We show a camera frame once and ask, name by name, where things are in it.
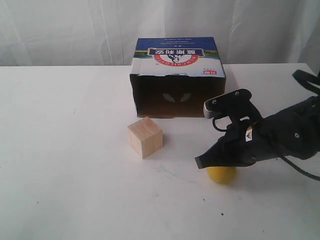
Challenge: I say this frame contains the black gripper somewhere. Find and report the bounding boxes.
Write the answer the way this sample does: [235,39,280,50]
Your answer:
[194,113,272,169]

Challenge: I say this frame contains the yellow tennis ball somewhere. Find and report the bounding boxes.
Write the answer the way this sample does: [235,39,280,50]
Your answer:
[206,166,237,185]

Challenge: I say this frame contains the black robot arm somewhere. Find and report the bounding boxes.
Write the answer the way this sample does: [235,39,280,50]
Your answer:
[195,96,320,169]

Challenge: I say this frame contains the light wooden cube block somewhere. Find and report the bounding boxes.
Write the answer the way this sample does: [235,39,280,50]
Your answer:
[127,117,163,159]

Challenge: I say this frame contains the open cardboard milk box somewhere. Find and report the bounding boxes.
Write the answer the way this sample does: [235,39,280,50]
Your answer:
[129,36,226,119]

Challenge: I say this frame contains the white backdrop curtain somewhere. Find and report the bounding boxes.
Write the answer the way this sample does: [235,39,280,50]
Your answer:
[0,0,320,71]

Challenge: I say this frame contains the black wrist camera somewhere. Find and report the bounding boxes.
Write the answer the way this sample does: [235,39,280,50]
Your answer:
[203,88,263,124]

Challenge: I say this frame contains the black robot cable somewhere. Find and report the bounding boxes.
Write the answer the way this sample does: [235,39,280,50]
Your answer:
[291,69,320,97]

